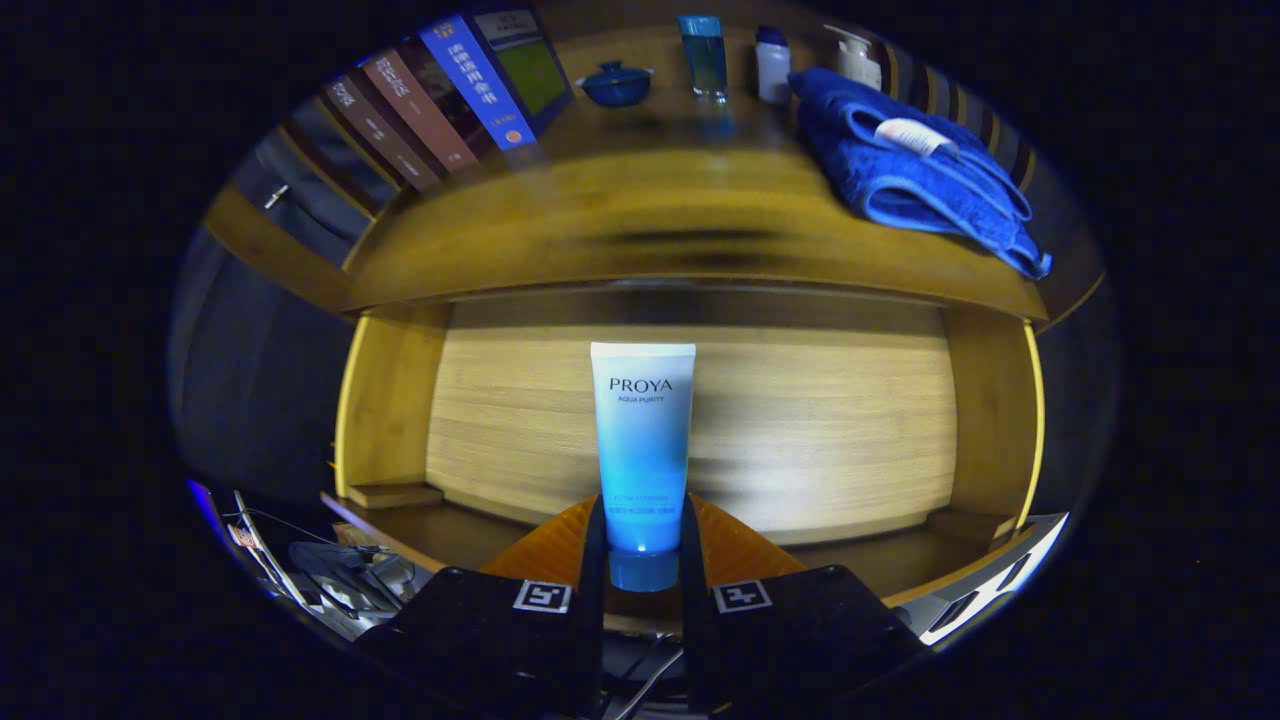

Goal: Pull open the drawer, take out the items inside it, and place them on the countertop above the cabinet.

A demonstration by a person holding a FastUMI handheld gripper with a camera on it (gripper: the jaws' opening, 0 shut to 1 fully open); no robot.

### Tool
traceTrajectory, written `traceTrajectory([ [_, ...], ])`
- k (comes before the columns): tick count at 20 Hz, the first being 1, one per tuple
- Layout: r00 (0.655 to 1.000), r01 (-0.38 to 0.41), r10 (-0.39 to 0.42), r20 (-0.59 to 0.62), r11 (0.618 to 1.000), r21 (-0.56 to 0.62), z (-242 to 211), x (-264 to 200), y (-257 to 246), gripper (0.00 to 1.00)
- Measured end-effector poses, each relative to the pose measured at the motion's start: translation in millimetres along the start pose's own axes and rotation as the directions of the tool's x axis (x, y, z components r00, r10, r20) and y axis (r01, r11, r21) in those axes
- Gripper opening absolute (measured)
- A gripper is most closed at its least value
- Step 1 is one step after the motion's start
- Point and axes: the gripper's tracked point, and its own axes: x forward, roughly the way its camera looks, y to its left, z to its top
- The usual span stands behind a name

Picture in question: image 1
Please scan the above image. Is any reddish brown book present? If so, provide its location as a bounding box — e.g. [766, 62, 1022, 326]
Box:
[358, 48, 491, 173]

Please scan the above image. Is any wooden drawer with black knob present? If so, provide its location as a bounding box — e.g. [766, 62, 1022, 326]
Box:
[320, 290, 1046, 611]

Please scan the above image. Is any blue towel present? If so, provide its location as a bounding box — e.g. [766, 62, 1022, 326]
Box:
[787, 67, 1054, 281]

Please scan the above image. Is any white bottle with blue cap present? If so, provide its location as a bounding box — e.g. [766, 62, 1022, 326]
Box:
[754, 25, 793, 106]

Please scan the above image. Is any wooden countertop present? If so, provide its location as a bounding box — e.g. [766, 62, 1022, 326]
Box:
[345, 25, 1051, 321]

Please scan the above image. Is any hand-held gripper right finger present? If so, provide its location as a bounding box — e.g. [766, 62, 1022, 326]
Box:
[680, 492, 926, 716]

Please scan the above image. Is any wooden cabinet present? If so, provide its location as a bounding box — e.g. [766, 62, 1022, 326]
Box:
[200, 0, 1106, 331]

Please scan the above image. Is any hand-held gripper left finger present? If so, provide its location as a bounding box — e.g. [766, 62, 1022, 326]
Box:
[355, 495, 608, 720]

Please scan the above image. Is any blue lidded teacup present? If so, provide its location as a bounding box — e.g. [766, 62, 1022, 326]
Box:
[577, 60, 656, 109]

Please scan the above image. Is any white pump bottle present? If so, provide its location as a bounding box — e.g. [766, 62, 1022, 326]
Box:
[823, 24, 883, 91]

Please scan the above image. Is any dark brown book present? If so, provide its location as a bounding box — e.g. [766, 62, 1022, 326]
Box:
[320, 75, 441, 193]

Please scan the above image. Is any clear blue bottle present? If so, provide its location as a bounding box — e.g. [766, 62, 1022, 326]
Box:
[676, 14, 729, 103]

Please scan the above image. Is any light blue cosmetic tube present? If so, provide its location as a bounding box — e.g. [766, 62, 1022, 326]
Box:
[590, 342, 697, 593]

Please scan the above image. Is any thick blue book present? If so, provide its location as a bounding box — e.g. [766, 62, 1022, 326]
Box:
[418, 8, 576, 153]

